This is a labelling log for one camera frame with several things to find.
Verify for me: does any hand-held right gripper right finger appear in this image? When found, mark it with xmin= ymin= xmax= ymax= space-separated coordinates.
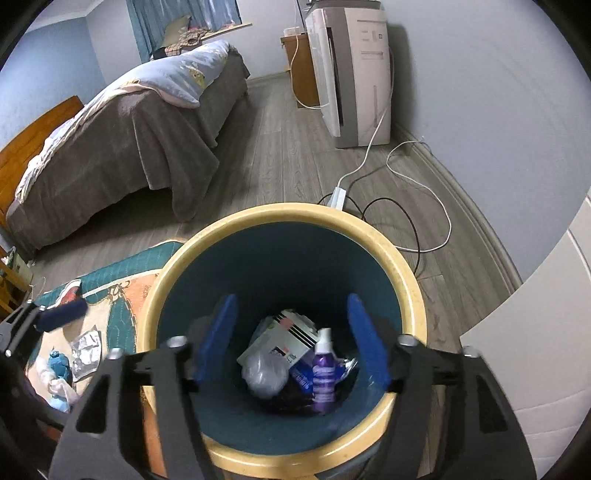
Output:
xmin=347 ymin=293 xmax=536 ymax=480

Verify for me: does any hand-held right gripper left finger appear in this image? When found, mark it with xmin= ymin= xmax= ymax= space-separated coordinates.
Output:
xmin=48 ymin=294 xmax=238 ymax=480

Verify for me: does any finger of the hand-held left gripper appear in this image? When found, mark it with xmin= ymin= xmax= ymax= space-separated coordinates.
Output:
xmin=0 ymin=299 xmax=89 ymax=358

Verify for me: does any silver foil packet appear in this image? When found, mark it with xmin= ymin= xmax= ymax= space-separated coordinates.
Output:
xmin=69 ymin=325 xmax=103 ymax=381

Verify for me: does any white plastic bag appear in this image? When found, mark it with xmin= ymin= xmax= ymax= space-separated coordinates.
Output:
xmin=41 ymin=364 xmax=77 ymax=398

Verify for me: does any blue paper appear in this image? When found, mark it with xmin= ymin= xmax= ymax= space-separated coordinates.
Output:
xmin=48 ymin=351 xmax=72 ymax=381

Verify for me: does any small purple spray bottle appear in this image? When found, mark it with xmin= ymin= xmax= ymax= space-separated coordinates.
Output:
xmin=311 ymin=328 xmax=340 ymax=414

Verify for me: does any small green and white box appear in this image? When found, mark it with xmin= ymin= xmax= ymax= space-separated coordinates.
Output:
xmin=238 ymin=310 xmax=319 ymax=370

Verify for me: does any clear plastic bag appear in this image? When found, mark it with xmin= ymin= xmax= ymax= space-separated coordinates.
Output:
xmin=241 ymin=353 xmax=289 ymax=400

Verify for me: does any blue and white packet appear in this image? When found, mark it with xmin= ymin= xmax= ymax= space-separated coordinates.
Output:
xmin=288 ymin=357 xmax=319 ymax=393

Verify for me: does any yellow rimmed teal trash bin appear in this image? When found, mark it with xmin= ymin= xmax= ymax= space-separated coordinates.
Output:
xmin=139 ymin=203 xmax=428 ymax=478

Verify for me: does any wooden stool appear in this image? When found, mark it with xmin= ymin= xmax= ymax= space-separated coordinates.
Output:
xmin=0 ymin=272 xmax=29 ymax=315

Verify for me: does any small pale green bin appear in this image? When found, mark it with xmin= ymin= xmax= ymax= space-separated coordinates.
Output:
xmin=4 ymin=247 xmax=34 ymax=278

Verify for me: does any teal and orange patterned mat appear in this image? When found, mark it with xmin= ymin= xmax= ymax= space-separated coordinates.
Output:
xmin=28 ymin=239 xmax=185 ymax=478

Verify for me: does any white wardrobe door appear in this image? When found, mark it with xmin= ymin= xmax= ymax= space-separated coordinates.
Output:
xmin=459 ymin=194 xmax=591 ymax=480

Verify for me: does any bed with grey blanket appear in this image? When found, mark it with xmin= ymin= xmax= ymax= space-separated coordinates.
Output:
xmin=6 ymin=46 xmax=252 ymax=259

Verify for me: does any white air purifier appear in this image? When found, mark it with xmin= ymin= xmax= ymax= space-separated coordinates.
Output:
xmin=305 ymin=4 xmax=393 ymax=149

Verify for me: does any wooden cabinet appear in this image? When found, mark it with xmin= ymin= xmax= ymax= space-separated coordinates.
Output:
xmin=280 ymin=32 xmax=321 ymax=109

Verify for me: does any checkered cloth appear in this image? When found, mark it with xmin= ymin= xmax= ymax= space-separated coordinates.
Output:
xmin=154 ymin=41 xmax=195 ymax=58

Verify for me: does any blue curtain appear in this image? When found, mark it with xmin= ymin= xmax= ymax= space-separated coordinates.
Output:
xmin=127 ymin=0 xmax=243 ymax=63

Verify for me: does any olive cushion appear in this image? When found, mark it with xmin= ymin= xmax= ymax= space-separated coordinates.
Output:
xmin=161 ymin=15 xmax=192 ymax=47

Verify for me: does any wooden window sill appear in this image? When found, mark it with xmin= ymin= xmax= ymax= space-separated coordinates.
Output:
xmin=203 ymin=22 xmax=254 ymax=35

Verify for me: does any black cable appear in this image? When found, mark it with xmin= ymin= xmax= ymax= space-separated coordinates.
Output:
xmin=318 ymin=194 xmax=444 ymax=282

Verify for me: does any wooden bed frame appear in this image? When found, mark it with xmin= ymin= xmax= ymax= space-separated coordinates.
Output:
xmin=0 ymin=95 xmax=86 ymax=217

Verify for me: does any white cabinet cable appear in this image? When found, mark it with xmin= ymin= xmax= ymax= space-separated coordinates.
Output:
xmin=288 ymin=32 xmax=324 ymax=110

